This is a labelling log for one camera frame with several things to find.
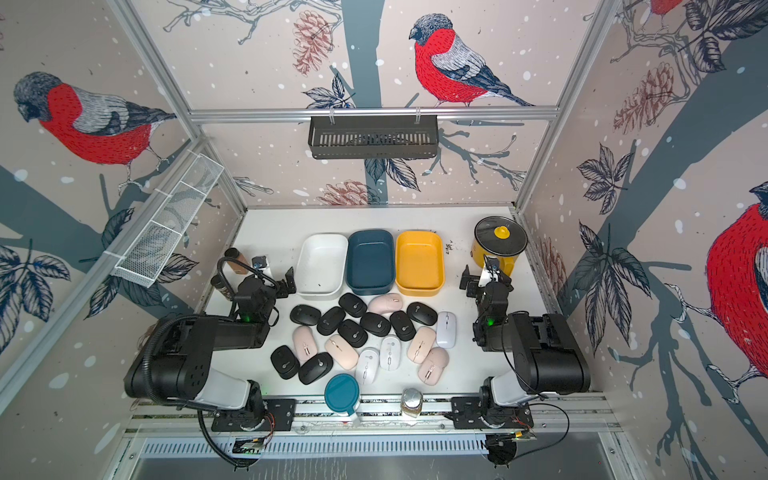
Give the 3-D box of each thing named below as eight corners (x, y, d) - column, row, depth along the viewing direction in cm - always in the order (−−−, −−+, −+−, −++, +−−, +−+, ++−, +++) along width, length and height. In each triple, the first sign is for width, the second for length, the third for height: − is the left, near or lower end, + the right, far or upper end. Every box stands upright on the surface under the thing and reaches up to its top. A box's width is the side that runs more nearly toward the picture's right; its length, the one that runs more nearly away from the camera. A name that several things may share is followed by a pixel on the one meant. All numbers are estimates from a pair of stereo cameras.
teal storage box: (343, 295, 97) (341, 288, 93) (350, 237, 112) (348, 229, 108) (393, 295, 97) (393, 288, 93) (393, 237, 112) (393, 229, 108)
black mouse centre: (335, 334, 89) (333, 331, 87) (347, 319, 92) (345, 315, 90) (360, 352, 86) (359, 348, 83) (371, 335, 89) (370, 332, 86)
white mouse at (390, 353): (379, 371, 82) (378, 369, 80) (380, 338, 88) (379, 335, 86) (401, 371, 82) (401, 369, 80) (401, 338, 88) (401, 335, 86)
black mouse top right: (404, 315, 93) (404, 312, 91) (412, 302, 95) (412, 299, 94) (432, 330, 90) (433, 327, 88) (439, 315, 92) (440, 312, 91)
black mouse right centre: (403, 344, 86) (403, 342, 85) (387, 318, 92) (387, 315, 90) (418, 335, 88) (418, 332, 86) (401, 309, 93) (401, 306, 92)
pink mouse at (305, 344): (300, 365, 83) (297, 363, 81) (293, 332, 89) (290, 329, 87) (320, 357, 85) (319, 354, 83) (312, 324, 91) (310, 321, 89)
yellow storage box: (395, 296, 97) (395, 288, 93) (395, 240, 112) (395, 231, 108) (447, 296, 97) (449, 288, 93) (439, 240, 112) (441, 231, 108)
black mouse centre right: (359, 326, 90) (359, 323, 88) (368, 312, 93) (367, 309, 91) (386, 340, 88) (385, 336, 86) (393, 325, 91) (393, 321, 89)
